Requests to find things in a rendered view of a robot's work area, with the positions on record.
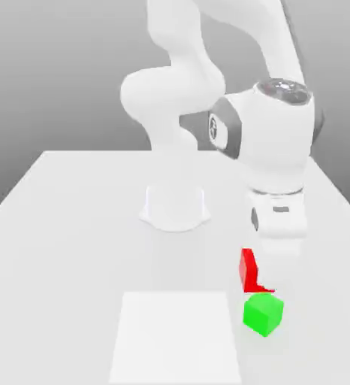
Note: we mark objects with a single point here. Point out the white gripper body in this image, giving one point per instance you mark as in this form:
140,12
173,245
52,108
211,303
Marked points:
280,252

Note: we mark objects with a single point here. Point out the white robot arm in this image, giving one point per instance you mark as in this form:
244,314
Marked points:
271,135

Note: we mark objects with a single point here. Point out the small green cube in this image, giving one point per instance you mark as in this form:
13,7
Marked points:
262,314

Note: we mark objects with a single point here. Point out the small red cube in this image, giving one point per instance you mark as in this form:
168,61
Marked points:
248,270

